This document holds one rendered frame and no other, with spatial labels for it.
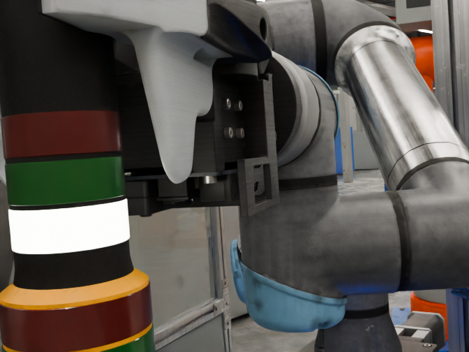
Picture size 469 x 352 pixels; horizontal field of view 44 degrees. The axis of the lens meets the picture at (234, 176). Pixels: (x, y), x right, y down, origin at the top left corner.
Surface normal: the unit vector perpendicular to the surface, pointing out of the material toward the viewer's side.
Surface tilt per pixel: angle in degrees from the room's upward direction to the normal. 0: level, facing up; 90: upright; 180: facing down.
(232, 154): 90
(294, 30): 81
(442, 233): 76
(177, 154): 90
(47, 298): 36
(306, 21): 71
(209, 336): 90
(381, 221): 57
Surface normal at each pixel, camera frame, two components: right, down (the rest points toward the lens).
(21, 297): -0.32, -0.76
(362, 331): -0.07, -0.25
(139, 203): -0.32, 0.06
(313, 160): 0.46, 0.00
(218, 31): 0.97, -0.06
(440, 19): -0.54, 0.08
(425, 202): -0.09, -0.80
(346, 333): -0.44, -0.22
